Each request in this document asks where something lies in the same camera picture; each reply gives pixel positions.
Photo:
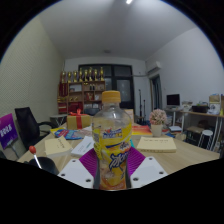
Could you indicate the orange book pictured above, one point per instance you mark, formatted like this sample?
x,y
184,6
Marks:
x,y
141,130

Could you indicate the pale yellow book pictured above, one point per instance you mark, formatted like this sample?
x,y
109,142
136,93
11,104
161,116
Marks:
x,y
156,145

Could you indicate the pink flowers in white pot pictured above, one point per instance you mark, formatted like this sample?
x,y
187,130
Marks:
x,y
157,118

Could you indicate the dark glass door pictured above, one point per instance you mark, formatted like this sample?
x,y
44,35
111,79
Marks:
x,y
121,86

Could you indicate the white round stool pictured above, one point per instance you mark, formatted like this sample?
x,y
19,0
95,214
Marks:
x,y
206,134

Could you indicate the purple sign board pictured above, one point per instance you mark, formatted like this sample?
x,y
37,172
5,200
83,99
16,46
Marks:
x,y
7,130

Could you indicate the red-ball stirrer stick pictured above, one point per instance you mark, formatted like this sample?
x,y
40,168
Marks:
x,y
32,149

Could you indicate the white booklet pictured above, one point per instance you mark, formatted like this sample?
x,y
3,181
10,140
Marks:
x,y
82,146

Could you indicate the beige book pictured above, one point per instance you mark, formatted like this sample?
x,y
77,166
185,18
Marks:
x,y
57,146

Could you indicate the yellow gift box red ribbon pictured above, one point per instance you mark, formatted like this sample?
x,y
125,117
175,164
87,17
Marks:
x,y
79,122

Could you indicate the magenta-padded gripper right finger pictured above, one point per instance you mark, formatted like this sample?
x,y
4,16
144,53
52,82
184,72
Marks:
x,y
148,171

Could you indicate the black mug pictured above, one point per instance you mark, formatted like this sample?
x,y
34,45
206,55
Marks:
x,y
46,165

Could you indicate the black box device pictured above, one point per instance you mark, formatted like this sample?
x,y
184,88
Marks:
x,y
200,109

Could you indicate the wooden shelf unit with trophies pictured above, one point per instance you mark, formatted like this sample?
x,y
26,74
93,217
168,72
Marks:
x,y
81,95

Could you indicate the black office chair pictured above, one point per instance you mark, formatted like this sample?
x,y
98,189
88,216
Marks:
x,y
28,125

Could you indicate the blue book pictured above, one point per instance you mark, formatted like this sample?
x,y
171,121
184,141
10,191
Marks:
x,y
68,134

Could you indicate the yellow-label orange-cap drink bottle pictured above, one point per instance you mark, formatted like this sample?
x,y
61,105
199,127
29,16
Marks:
x,y
112,143

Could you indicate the ceiling light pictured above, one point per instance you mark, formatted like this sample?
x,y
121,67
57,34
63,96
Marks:
x,y
129,1

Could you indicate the white wall air conditioner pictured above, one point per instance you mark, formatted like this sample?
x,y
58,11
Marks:
x,y
153,67

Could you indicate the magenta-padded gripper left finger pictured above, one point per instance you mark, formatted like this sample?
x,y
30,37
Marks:
x,y
76,173

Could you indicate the wooden side desk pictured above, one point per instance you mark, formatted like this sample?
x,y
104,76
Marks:
x,y
196,115

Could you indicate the computer monitor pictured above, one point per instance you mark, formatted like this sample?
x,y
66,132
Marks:
x,y
173,100

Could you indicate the small round grey table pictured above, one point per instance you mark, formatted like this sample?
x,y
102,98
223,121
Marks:
x,y
58,119

